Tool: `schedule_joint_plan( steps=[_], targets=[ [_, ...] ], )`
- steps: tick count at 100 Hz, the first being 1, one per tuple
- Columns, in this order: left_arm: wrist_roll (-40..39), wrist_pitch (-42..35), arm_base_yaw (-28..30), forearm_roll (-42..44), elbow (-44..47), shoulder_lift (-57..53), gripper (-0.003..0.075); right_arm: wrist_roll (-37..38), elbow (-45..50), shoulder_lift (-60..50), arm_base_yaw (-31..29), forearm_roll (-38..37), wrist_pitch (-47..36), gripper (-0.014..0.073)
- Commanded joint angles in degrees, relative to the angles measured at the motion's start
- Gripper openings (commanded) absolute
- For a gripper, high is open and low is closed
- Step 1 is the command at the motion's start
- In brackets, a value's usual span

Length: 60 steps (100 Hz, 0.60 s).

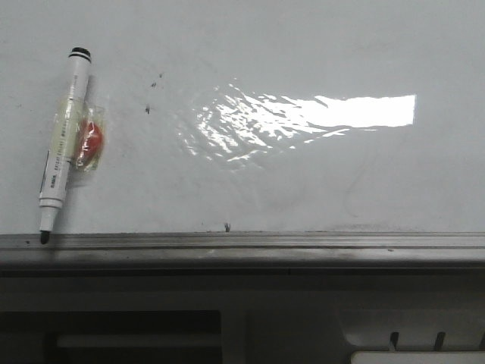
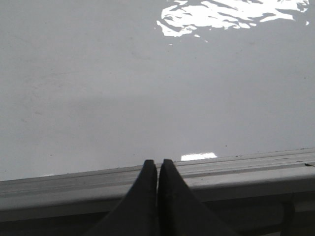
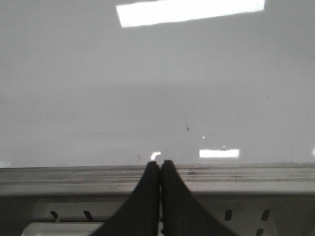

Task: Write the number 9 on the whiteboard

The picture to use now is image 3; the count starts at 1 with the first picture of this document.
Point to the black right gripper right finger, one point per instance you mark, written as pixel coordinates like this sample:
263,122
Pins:
182,214

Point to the white whiteboard with metal frame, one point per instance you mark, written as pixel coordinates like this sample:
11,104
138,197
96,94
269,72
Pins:
92,90

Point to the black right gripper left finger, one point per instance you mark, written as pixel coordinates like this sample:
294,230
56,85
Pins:
139,215

